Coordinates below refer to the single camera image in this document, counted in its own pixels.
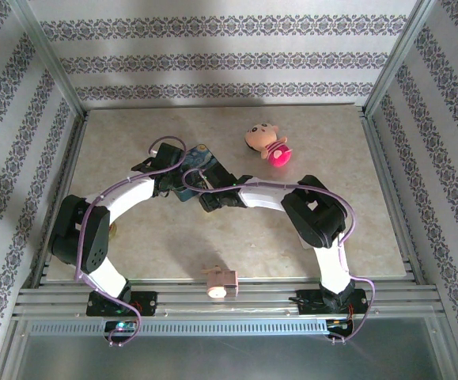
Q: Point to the pink wooden toy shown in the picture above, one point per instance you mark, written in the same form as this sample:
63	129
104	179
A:
222	285

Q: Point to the aluminium frame rail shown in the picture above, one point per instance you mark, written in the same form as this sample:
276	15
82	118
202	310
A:
252	301

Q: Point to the white plastic stand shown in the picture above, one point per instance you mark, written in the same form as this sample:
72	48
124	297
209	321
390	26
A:
305	245

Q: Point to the aluminium corner post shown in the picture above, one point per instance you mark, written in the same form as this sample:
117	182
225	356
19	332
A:
46	55
398	55

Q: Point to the starry night tin box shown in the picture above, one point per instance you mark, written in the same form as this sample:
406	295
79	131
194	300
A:
201	156

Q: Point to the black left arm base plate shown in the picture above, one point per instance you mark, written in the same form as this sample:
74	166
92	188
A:
147	302

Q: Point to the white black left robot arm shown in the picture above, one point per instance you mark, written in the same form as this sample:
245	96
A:
129	194

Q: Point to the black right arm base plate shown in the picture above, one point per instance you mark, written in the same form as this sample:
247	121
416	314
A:
309	302

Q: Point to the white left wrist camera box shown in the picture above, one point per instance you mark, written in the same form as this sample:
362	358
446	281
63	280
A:
154	151

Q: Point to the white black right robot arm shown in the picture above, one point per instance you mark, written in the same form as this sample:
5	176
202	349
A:
264	198

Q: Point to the small yellow orange object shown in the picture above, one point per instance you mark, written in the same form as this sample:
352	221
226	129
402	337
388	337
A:
112	232

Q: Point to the pink plush doll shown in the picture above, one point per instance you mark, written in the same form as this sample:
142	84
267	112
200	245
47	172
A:
276	152

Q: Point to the circuit board with green light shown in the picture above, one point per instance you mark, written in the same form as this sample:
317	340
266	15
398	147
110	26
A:
119	325

